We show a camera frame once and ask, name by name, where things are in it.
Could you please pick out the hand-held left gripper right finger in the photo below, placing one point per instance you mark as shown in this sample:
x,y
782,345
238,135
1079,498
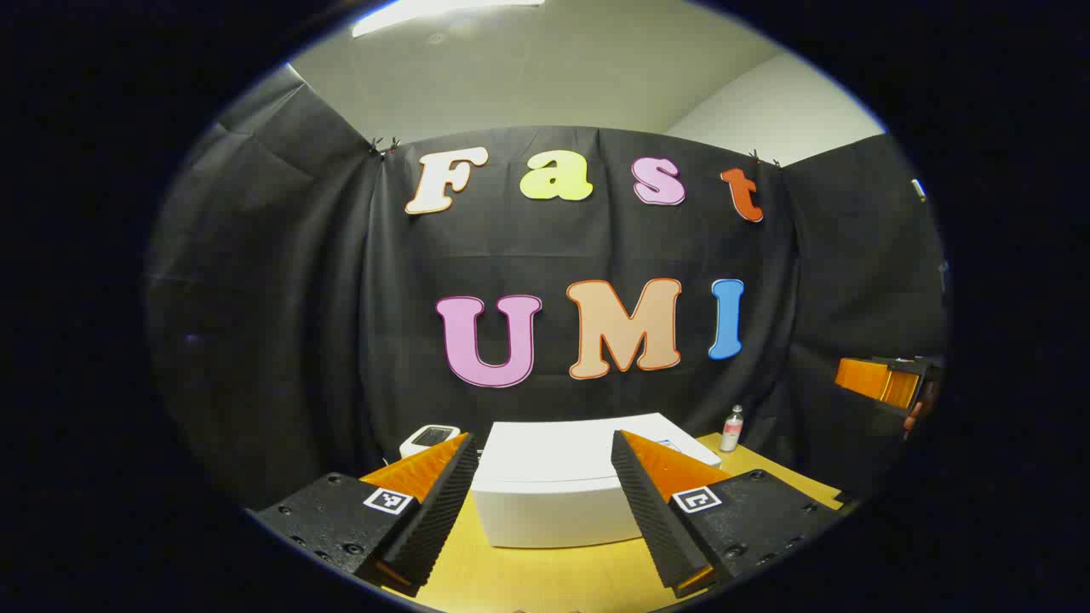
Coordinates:
x,y
651,519

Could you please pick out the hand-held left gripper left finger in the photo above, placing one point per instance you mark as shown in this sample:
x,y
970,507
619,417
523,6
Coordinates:
x,y
443,519

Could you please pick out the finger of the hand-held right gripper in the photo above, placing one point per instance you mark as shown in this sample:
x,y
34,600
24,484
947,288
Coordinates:
x,y
869,379

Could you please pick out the white microwave oven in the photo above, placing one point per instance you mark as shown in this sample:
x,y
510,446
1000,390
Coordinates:
x,y
553,477

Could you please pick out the white toaster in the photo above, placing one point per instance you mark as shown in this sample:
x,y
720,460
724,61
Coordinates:
x,y
426,438

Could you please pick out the small clear bottle pink label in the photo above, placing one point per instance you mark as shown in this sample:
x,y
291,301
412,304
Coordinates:
x,y
731,430

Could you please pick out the black backdrop cloth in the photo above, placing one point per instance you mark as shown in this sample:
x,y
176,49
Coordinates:
x,y
298,298

